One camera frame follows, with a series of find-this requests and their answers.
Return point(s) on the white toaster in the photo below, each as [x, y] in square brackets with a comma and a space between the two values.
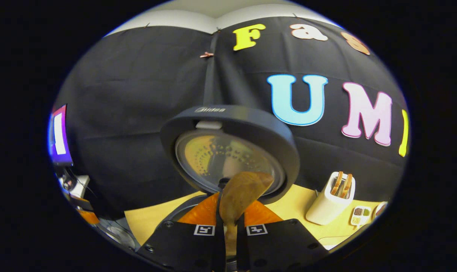
[326, 211]

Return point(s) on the orange cloth clip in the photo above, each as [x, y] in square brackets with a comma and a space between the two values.
[206, 54]

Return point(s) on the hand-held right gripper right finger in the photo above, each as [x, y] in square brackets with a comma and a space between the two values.
[241, 249]

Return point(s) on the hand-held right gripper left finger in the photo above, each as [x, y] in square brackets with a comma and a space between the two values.
[220, 249]

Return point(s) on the long wooden spoon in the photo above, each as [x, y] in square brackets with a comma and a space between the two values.
[243, 192]

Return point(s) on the dark grey rice cooker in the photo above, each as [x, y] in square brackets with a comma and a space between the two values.
[251, 124]

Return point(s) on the white round plate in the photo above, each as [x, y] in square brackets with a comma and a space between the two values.
[380, 210]

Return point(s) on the computer monitor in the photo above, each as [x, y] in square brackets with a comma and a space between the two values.
[60, 136]

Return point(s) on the black backdrop cloth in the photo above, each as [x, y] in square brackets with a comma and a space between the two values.
[119, 113]

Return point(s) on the white divided bean dish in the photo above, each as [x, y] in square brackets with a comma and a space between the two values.
[360, 216]

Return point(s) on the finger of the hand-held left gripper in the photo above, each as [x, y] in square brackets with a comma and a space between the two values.
[89, 217]

